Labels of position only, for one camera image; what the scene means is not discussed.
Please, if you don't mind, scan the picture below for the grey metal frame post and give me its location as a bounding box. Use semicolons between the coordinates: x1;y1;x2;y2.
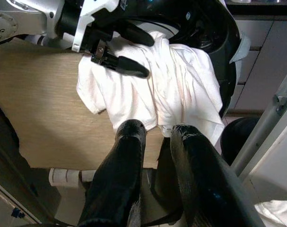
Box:
230;75;287;177

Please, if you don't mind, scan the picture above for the black robot torso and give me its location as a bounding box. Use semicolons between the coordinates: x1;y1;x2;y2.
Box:
93;0;242;118

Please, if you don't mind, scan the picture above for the white printed label strip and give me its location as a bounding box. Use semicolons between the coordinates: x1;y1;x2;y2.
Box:
48;167;96;188

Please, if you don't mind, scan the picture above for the black rounded robot leg part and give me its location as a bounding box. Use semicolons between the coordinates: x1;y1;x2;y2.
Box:
220;116;262;166

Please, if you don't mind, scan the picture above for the white crumpled shirt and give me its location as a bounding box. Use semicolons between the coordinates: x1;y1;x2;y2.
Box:
76;30;226;146

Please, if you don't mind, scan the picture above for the grey cabinet front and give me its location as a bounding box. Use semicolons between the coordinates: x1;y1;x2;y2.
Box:
227;14;287;114

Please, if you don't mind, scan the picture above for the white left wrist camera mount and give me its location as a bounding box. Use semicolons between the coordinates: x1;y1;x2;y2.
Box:
71;0;121;53

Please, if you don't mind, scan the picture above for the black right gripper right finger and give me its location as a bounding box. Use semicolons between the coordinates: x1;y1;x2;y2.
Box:
170;124;265;227

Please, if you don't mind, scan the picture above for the small blue clip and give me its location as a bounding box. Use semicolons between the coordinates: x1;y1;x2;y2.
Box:
10;206;26;219

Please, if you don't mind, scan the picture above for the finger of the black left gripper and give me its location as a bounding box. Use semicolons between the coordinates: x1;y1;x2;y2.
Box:
117;55;151;79
121;21;155;47

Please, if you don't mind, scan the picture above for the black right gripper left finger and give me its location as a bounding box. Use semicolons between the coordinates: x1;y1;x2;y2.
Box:
77;119;148;227

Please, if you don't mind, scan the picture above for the white crumpled cloth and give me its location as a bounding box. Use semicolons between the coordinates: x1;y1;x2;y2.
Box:
254;199;287;227

